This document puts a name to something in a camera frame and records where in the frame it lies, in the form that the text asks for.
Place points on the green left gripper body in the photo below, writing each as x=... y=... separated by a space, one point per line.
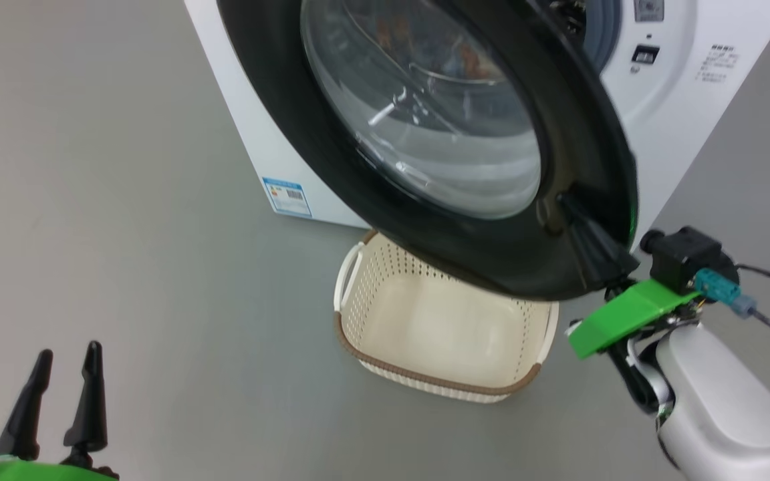
x=44 y=473

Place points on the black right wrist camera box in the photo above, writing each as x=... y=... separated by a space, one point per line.
x=686 y=257

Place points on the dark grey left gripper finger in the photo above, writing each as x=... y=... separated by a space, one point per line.
x=91 y=407
x=27 y=414

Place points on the cream perforated laundry basket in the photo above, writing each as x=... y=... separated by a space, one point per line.
x=438 y=334

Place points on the black round glass machine door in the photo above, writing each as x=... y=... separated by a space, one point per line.
x=278 y=120

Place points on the blue energy label sticker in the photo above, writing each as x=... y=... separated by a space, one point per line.
x=287 y=197

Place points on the white washing machine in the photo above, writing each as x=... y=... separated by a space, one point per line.
x=666 y=147

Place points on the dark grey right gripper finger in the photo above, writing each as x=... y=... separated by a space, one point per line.
x=599 y=257

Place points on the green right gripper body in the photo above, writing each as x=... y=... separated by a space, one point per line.
x=625 y=314

